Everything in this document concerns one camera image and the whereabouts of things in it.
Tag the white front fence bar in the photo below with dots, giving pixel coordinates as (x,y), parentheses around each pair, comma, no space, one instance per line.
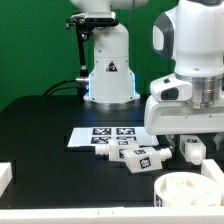
(148,215)

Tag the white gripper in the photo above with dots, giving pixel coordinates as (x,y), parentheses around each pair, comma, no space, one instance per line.
(165,118)

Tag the camera on black stand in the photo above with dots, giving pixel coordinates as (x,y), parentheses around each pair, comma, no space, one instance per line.
(87,30)

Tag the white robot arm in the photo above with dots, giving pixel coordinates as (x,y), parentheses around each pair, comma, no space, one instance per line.
(190,100)

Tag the white left fence bar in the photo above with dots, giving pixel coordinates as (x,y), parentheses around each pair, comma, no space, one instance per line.
(5,176)

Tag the white marker sheet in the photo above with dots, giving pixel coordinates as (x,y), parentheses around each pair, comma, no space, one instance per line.
(91,136)

